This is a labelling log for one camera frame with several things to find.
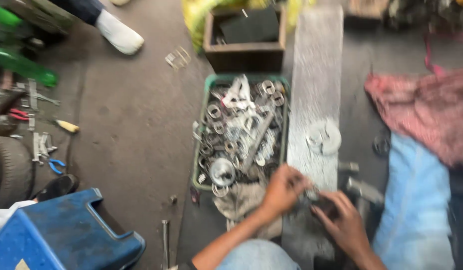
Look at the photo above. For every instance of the small bolt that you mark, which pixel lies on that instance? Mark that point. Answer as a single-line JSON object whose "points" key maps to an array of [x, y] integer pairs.
{"points": [[173, 199]]}

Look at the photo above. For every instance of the clear plastic piece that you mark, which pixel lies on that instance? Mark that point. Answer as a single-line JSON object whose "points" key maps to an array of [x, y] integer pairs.
{"points": [[178, 58]]}

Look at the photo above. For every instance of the person's left hand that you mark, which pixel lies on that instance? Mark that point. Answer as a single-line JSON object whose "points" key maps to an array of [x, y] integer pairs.
{"points": [[280, 195]]}

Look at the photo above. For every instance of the round grey metal disc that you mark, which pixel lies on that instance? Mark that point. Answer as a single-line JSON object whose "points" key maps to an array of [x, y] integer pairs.
{"points": [[325, 138]]}

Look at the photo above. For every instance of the person's right leg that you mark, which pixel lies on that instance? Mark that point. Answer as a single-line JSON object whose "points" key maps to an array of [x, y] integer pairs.
{"points": [[415, 202]]}

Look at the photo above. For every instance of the heap of dark clutter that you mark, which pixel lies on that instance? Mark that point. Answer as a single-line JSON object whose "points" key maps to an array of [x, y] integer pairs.
{"points": [[415, 13]]}

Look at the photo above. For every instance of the dirty beige rag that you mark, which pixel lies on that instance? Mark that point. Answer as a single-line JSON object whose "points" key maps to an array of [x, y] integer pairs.
{"points": [[241, 204]]}

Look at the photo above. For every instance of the steel rod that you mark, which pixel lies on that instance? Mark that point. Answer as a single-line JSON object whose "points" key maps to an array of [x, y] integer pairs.
{"points": [[166, 243]]}

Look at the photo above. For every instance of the brown wooden box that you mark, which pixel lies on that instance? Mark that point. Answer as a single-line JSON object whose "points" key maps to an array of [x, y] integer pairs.
{"points": [[244, 58]]}

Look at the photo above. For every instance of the pile of metal parts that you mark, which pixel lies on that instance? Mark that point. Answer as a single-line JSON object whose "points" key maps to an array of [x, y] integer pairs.
{"points": [[241, 135]]}

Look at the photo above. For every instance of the grey metal strips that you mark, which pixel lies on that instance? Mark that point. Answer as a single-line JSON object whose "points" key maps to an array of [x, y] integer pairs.
{"points": [[32, 95]]}

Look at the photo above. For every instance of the dark metal part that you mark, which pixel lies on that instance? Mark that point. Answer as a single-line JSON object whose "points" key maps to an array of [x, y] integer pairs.
{"points": [[317, 202]]}

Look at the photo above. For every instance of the person's left fingers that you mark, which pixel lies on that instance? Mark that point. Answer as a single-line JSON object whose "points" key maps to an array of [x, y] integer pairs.
{"points": [[296, 180]]}

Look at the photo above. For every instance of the grey metal hammer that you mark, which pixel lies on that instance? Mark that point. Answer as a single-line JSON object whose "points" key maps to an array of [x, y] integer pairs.
{"points": [[364, 190]]}

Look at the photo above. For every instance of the black rubber tyre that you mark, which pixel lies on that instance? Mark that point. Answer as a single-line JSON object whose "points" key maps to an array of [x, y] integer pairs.
{"points": [[10, 170]]}

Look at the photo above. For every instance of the pink cloth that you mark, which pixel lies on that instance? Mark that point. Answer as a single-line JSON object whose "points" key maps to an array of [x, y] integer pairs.
{"points": [[426, 108]]}

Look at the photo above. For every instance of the black round part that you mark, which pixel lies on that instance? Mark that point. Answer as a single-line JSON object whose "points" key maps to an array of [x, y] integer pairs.
{"points": [[381, 144]]}

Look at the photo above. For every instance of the person's right hand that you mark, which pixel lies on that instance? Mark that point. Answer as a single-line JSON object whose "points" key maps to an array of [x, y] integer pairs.
{"points": [[342, 225]]}

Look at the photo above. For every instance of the green plastic crate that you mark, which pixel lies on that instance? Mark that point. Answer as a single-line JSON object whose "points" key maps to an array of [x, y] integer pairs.
{"points": [[203, 123]]}

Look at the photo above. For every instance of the green bottle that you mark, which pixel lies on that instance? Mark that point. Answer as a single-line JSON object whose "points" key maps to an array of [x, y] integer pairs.
{"points": [[23, 66], [4, 15]]}

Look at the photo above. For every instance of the dark machine parts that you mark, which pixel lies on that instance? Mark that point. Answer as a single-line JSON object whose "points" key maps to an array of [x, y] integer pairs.
{"points": [[4, 112]]}

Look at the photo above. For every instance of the black slab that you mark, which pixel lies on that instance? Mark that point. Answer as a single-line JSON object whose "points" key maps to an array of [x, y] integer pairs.
{"points": [[250, 27]]}

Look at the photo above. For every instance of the small grey metal piece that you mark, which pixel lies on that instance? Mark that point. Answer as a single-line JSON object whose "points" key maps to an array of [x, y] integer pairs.
{"points": [[348, 167]]}

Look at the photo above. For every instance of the person's left leg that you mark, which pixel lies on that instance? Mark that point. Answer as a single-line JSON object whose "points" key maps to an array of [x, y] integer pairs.
{"points": [[257, 257]]}

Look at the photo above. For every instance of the heap of steel wrenches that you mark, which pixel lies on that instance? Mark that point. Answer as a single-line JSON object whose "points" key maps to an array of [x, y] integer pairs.
{"points": [[41, 146]]}

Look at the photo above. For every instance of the person's right fingers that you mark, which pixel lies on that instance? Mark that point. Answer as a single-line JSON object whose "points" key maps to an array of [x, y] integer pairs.
{"points": [[329, 204]]}

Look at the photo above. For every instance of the blue plastic stool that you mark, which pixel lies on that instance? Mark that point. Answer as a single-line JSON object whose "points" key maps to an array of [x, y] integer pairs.
{"points": [[62, 232]]}

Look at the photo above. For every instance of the long grey metal plank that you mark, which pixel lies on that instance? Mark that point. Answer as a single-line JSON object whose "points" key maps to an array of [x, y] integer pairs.
{"points": [[316, 82]]}

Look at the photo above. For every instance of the yellow plastic bag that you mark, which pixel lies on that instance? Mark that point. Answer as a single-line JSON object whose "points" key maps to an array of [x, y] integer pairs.
{"points": [[192, 20]]}

